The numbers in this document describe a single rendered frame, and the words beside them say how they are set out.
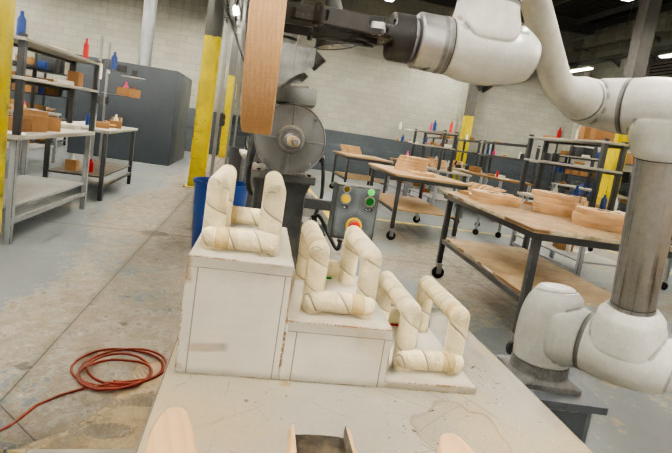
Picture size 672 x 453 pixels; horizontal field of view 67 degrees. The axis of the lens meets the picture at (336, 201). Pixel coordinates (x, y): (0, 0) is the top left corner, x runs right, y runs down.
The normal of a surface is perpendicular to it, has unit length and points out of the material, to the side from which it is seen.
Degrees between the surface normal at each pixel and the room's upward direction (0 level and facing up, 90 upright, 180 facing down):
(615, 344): 99
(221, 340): 90
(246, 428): 0
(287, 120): 83
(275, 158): 97
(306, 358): 90
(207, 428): 0
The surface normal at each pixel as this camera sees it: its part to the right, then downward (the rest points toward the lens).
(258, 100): 0.02, 0.77
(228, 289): 0.14, 0.15
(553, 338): -0.66, 0.01
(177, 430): 0.15, -0.98
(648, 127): -0.77, 0.28
